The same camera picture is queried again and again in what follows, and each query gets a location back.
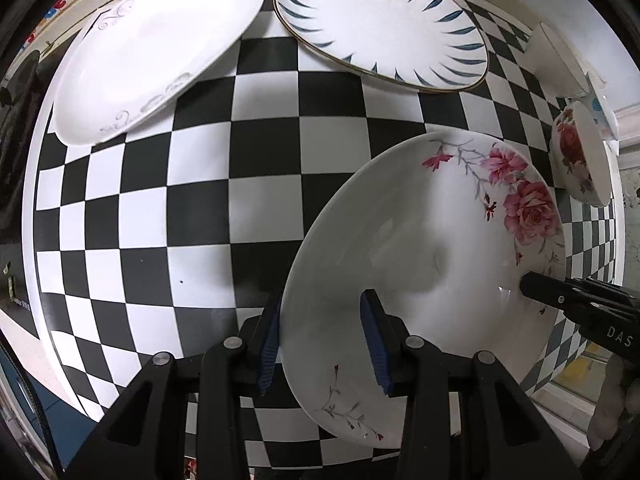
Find pink rose floral bowl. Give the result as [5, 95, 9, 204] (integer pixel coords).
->
[549, 101, 612, 208]

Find white plate grey swirls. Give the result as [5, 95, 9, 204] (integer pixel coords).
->
[53, 0, 264, 146]

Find white bowl blue rim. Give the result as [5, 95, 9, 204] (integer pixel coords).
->
[524, 22, 618, 140]

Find white gloved right hand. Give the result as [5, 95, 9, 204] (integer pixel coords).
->
[587, 354, 626, 451]

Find white plate blue leaves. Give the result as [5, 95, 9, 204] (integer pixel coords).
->
[273, 0, 488, 92]

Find pink rose floral plate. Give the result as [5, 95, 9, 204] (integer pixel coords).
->
[280, 128, 565, 448]

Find black white checkered mat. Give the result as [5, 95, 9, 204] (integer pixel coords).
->
[22, 0, 626, 470]

